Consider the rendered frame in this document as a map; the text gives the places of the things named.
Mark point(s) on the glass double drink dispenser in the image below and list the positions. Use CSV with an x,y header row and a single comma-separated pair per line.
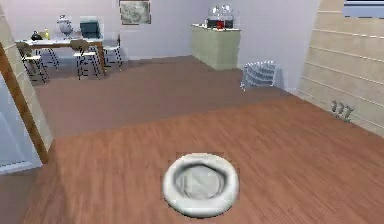
x,y
221,16

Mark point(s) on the pale green cabinet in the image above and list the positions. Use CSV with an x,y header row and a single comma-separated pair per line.
x,y
216,46

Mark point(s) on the white round pet bed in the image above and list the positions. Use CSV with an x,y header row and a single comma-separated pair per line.
x,y
200,203

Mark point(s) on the wooden chair with black legs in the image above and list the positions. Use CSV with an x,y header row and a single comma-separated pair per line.
x,y
30,60
112,50
83,55

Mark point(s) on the dark teal box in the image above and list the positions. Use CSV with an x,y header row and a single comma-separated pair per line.
x,y
90,29

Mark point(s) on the wooden dining table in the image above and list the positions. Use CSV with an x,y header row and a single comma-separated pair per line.
x,y
63,43

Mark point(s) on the silver urn vase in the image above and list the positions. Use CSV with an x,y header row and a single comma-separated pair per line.
x,y
65,26

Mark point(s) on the yellow bottle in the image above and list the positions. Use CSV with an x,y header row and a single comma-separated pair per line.
x,y
47,34

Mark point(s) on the window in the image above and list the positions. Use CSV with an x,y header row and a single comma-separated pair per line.
x,y
364,8

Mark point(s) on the framed wall picture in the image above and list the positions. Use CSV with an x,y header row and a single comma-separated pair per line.
x,y
135,12

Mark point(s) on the grey wall hooks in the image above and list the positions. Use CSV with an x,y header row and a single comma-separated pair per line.
x,y
341,111

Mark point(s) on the white door with wooden frame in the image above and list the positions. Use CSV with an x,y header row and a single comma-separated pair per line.
x,y
13,130

